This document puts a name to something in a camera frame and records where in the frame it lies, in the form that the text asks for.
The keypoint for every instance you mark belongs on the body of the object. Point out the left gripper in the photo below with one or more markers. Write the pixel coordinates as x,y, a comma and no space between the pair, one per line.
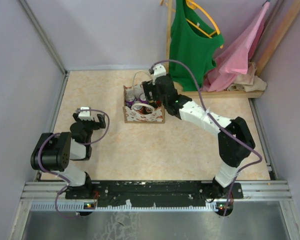
102,124

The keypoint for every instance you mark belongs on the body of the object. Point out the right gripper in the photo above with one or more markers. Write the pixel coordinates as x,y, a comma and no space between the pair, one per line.
148,87

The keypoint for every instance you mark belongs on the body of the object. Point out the red cola can front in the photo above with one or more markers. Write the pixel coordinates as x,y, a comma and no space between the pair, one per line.
138,108

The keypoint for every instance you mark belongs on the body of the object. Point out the red cola can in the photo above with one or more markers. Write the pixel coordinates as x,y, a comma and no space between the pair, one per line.
159,104
138,108

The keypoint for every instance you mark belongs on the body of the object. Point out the green glass bottle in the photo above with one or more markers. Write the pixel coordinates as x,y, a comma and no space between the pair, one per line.
153,104

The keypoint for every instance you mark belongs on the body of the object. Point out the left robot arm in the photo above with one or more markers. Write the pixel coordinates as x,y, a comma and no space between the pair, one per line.
54,152

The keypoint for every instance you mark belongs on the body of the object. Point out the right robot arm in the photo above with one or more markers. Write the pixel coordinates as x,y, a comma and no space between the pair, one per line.
235,140

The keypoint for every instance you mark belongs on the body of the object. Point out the red cola can in bag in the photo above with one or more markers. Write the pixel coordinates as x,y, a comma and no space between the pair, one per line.
159,104

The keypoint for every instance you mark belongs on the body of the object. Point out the canvas tote bag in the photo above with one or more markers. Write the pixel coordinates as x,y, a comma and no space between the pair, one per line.
149,116

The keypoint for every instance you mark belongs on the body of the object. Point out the wooden clothes rack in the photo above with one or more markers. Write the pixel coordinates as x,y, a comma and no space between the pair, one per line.
283,15

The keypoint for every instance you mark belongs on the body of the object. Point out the purple soda can middle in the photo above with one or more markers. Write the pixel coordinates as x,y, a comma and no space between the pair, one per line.
142,98

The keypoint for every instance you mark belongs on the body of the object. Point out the purple soda can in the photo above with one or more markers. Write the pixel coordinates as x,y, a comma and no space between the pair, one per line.
142,98
129,99

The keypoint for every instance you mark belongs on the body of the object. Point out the purple soda can left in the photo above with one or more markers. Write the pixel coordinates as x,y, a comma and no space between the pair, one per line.
129,99

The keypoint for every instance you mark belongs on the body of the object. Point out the green tank top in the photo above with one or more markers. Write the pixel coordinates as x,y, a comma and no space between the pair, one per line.
196,52

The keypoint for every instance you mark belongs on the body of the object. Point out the pink shirt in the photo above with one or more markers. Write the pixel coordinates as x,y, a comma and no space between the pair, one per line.
235,59

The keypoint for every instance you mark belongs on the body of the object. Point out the beige cloth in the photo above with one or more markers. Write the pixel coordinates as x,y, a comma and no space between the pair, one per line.
248,82

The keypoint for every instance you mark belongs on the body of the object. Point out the yellow clothes hanger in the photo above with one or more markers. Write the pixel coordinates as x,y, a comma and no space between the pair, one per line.
199,20

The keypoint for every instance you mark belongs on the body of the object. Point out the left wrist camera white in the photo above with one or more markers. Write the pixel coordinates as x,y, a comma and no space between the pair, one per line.
84,113

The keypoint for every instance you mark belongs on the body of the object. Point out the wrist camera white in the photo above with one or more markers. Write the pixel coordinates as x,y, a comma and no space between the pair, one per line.
84,113
157,71

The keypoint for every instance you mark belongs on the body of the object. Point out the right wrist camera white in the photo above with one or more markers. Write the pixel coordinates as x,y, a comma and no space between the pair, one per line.
157,71

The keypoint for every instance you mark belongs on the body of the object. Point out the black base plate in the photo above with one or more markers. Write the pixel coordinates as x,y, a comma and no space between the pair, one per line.
168,193

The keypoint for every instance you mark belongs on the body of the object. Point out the aluminium rail frame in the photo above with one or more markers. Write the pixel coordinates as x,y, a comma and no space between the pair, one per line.
271,190

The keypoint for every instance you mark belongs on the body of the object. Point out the white cable duct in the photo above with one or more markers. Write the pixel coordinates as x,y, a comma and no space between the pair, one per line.
88,207

